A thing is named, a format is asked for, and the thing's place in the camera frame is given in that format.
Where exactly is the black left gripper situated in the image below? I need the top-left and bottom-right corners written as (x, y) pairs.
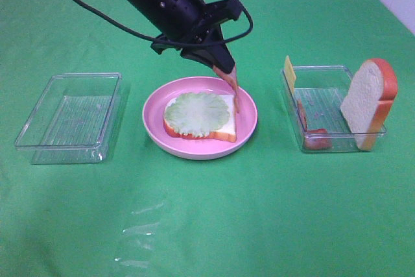
top-left (151, 0), bottom-right (242, 73)

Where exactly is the bacon strip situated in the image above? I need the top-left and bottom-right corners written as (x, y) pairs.
top-left (212, 66), bottom-right (239, 113)
top-left (297, 100), bottom-right (332, 151)

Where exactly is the green lettuce leaf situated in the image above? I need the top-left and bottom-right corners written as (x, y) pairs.
top-left (163, 92), bottom-right (231, 138)

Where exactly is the bread slice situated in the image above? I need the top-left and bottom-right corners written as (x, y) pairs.
top-left (163, 94), bottom-right (238, 143)
top-left (340, 58), bottom-right (398, 151)

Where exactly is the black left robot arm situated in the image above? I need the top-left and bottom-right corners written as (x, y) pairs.
top-left (73, 0), bottom-right (244, 74)

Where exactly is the yellow cheese slice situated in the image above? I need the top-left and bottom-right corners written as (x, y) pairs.
top-left (284, 55), bottom-right (296, 95)

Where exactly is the pink round plate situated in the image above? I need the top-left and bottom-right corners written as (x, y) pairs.
top-left (142, 77), bottom-right (258, 160)

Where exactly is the right clear plastic tray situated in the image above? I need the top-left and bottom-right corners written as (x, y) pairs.
top-left (281, 65), bottom-right (386, 153)

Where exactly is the clear plastic tray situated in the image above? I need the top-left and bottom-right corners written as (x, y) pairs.
top-left (281, 65), bottom-right (386, 153)
top-left (14, 73), bottom-right (122, 165)

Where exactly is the left clear plastic tray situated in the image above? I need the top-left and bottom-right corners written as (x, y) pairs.
top-left (14, 73), bottom-right (122, 165)

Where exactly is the green tablecloth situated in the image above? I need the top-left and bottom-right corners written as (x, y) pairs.
top-left (1, 0), bottom-right (414, 276)

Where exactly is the clear plastic film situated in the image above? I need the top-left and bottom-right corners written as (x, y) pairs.
top-left (113, 189), bottom-right (167, 275)

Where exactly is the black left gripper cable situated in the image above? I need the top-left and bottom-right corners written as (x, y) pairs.
top-left (32, 0), bottom-right (254, 44)

